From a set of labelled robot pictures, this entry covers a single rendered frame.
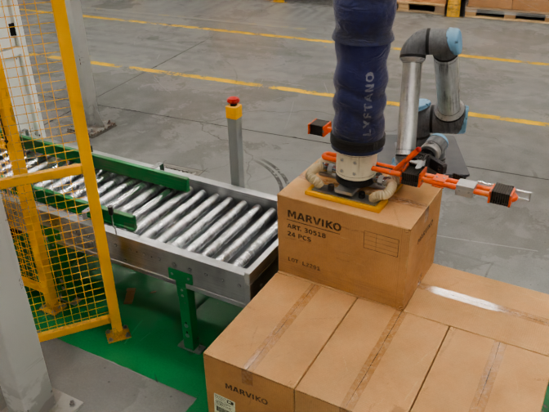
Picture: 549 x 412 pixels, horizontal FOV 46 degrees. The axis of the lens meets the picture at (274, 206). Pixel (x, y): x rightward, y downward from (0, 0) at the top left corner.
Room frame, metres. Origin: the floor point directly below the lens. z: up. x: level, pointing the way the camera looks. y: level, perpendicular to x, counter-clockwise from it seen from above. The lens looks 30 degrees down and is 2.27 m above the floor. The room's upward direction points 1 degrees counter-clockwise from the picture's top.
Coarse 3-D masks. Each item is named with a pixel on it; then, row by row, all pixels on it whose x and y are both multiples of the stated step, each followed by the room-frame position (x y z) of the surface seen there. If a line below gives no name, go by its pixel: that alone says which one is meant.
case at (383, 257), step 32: (288, 192) 2.42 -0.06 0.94; (416, 192) 2.39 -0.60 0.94; (288, 224) 2.38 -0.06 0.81; (320, 224) 2.30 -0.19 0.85; (352, 224) 2.23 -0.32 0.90; (384, 224) 2.16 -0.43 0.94; (416, 224) 2.15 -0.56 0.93; (288, 256) 2.38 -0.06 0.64; (320, 256) 2.30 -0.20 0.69; (352, 256) 2.22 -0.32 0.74; (384, 256) 2.15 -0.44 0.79; (416, 256) 2.19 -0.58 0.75; (352, 288) 2.22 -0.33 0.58; (384, 288) 2.14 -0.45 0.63; (416, 288) 2.24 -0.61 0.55
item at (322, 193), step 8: (312, 184) 2.45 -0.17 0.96; (328, 184) 2.39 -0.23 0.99; (312, 192) 2.38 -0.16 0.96; (320, 192) 2.38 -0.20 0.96; (328, 192) 2.37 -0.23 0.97; (336, 192) 2.37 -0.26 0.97; (360, 192) 2.32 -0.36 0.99; (336, 200) 2.32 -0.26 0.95; (344, 200) 2.31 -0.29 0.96; (352, 200) 2.30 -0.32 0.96; (360, 200) 2.29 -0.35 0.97; (368, 200) 2.29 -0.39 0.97; (384, 200) 2.30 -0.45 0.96; (368, 208) 2.25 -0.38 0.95; (376, 208) 2.23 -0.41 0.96
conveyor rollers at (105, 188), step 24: (0, 168) 3.51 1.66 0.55; (96, 168) 3.48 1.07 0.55; (72, 192) 3.26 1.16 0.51; (120, 192) 3.21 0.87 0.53; (144, 192) 3.17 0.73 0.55; (168, 192) 3.18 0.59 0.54; (192, 192) 3.21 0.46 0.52; (168, 216) 2.90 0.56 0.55; (192, 216) 2.91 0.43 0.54; (216, 216) 2.94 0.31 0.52; (264, 216) 2.88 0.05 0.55; (168, 240) 2.72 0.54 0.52; (216, 240) 2.66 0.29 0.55; (240, 240) 2.66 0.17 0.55; (264, 240) 2.66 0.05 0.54; (240, 264) 2.47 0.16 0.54
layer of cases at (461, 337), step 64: (256, 320) 2.06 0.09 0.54; (320, 320) 2.05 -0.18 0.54; (384, 320) 2.04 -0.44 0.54; (448, 320) 2.03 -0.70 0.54; (512, 320) 2.02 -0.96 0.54; (256, 384) 1.76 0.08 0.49; (320, 384) 1.69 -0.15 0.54; (384, 384) 1.69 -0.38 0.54; (448, 384) 1.68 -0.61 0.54; (512, 384) 1.68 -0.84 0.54
